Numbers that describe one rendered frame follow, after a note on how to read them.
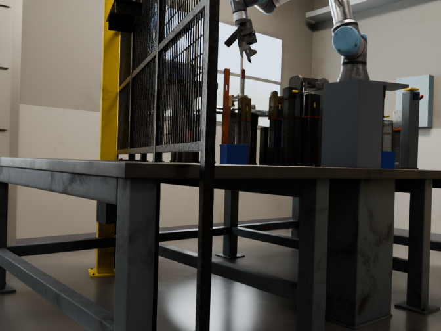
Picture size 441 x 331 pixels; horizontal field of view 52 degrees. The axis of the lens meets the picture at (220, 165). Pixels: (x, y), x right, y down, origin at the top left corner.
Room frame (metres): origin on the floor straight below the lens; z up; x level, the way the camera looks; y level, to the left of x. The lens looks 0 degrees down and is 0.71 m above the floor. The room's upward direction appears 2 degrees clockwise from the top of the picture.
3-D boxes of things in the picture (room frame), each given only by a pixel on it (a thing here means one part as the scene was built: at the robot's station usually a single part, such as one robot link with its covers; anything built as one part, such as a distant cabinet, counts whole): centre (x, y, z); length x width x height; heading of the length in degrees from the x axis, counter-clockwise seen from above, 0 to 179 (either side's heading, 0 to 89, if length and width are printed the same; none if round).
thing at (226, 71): (2.37, -0.02, 0.95); 0.03 x 0.01 x 0.50; 110
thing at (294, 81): (2.48, -0.47, 0.95); 0.18 x 0.13 x 0.49; 110
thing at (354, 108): (2.15, -0.62, 0.90); 0.20 x 0.20 x 0.40; 40
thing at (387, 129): (2.93, -1.09, 0.84); 0.12 x 0.05 x 0.29; 20
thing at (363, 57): (2.15, -0.62, 1.27); 0.13 x 0.12 x 0.14; 152
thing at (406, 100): (2.57, -1.07, 0.92); 0.08 x 0.08 x 0.44; 20
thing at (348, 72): (2.15, -0.62, 1.15); 0.15 x 0.15 x 0.10
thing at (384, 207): (2.15, -0.62, 0.33); 0.31 x 0.31 x 0.66; 40
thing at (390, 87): (2.48, -0.83, 1.16); 0.37 x 0.14 x 0.02; 110
